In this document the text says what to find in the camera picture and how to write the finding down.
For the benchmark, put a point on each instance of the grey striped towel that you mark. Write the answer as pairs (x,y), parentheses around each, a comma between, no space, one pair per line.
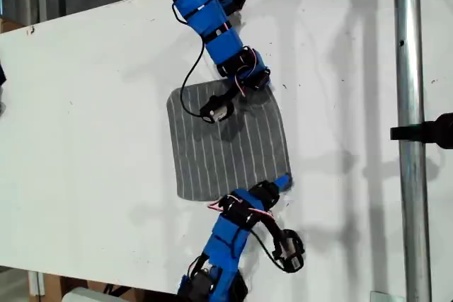
(230,153)

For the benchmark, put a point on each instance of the white box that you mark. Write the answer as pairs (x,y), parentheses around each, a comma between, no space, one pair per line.
(88,296)

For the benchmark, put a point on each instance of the brown cardboard box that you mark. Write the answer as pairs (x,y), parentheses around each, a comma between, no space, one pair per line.
(8,26)

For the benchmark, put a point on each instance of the dark blue object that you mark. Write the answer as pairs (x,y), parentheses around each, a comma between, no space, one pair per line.
(2,75)

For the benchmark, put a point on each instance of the camera black stalk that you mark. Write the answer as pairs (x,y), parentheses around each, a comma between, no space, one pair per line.
(270,226)
(230,95)

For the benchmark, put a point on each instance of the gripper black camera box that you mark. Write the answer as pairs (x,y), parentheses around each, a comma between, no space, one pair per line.
(290,252)
(216,111)

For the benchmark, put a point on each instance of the black post clamp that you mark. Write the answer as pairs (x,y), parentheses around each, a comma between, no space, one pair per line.
(431,130)

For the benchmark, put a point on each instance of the steel post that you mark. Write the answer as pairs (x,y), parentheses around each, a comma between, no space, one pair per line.
(410,68)

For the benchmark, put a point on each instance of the white table leg bracket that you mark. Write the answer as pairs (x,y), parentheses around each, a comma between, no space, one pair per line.
(35,282)

